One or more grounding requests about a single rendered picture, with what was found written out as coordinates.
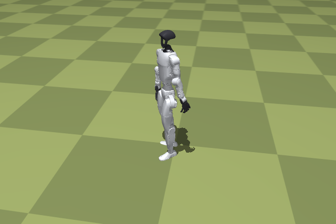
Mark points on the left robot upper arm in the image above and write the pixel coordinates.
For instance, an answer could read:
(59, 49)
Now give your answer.
(175, 63)

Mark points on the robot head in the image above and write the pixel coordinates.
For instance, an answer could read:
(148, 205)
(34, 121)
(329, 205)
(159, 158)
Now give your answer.
(166, 35)

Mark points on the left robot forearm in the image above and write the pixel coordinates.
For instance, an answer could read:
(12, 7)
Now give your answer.
(179, 90)

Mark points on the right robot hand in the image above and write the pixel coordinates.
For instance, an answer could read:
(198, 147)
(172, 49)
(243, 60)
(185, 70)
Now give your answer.
(156, 89)

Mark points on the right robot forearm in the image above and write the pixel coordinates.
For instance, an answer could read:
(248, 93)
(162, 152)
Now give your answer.
(157, 80)

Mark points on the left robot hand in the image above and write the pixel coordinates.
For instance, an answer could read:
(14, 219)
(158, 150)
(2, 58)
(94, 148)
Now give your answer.
(185, 106)

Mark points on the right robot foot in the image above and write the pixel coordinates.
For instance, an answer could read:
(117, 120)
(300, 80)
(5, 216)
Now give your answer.
(164, 143)

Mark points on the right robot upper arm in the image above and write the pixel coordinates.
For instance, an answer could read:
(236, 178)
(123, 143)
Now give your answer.
(156, 68)

